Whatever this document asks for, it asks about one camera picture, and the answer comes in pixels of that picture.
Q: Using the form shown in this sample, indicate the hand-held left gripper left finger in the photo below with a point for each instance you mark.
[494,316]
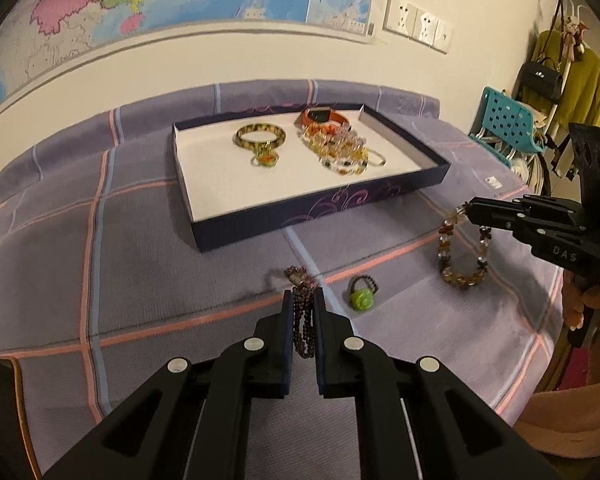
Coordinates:
[288,370]

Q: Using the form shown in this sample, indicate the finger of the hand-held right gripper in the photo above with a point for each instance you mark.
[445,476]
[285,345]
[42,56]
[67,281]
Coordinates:
[525,215]
[565,255]

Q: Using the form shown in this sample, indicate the yellow hanging garment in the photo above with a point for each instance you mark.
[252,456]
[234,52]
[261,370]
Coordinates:
[587,85]

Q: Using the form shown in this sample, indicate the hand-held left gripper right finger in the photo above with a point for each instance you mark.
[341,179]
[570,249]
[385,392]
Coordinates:
[320,375]

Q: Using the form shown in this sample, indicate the dark blue jewelry box tray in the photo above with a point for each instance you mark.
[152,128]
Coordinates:
[230,180]

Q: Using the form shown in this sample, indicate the small white paper tag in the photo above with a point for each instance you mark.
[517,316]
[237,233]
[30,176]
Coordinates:
[494,181]

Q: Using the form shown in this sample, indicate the orange smart watch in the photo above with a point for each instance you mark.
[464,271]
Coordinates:
[312,119]

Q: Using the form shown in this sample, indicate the white wall socket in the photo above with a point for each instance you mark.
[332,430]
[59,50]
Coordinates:
[400,15]
[425,26]
[442,36]

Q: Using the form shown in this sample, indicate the tortoiseshell bangle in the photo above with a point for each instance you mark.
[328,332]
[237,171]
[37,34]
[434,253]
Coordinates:
[245,141]

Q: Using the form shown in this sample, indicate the colourful wall map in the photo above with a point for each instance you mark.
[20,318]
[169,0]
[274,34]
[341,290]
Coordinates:
[130,0]

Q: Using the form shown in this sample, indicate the person's right hand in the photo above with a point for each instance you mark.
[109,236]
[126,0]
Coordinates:
[570,310]

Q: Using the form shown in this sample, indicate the teal plastic chair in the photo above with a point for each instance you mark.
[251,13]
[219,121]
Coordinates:
[505,115]

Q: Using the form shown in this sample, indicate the black handbag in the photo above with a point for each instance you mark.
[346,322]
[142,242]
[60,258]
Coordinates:
[542,80]

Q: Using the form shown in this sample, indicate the white coat rack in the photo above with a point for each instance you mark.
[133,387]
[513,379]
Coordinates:
[580,10]

